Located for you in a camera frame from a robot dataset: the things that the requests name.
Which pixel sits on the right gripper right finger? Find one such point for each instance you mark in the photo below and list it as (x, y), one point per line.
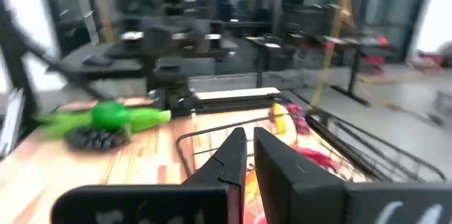
(289, 188)

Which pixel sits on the yellow banana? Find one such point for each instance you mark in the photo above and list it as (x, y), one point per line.
(280, 118)

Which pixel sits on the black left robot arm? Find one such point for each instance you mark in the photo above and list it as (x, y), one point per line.
(173, 86)

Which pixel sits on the red yellow mango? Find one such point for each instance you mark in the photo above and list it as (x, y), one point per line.
(252, 199)

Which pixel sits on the green corn husk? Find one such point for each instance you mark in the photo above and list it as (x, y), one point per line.
(148, 118)

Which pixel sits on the dark red grape bunch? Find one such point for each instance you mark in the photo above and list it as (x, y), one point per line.
(302, 123)

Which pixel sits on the black grape bunch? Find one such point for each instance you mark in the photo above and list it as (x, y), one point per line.
(92, 138)

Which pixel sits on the black office desk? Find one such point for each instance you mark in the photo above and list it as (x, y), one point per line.
(355, 72)

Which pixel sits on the round green fruit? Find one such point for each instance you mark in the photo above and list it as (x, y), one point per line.
(109, 115)

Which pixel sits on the long red pepper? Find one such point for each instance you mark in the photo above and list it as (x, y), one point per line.
(314, 157)

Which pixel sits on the white box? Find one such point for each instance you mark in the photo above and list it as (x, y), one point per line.
(12, 121)

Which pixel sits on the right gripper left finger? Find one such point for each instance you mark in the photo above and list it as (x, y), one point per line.
(219, 178)

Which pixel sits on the grey desk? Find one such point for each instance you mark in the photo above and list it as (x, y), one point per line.
(70, 65)

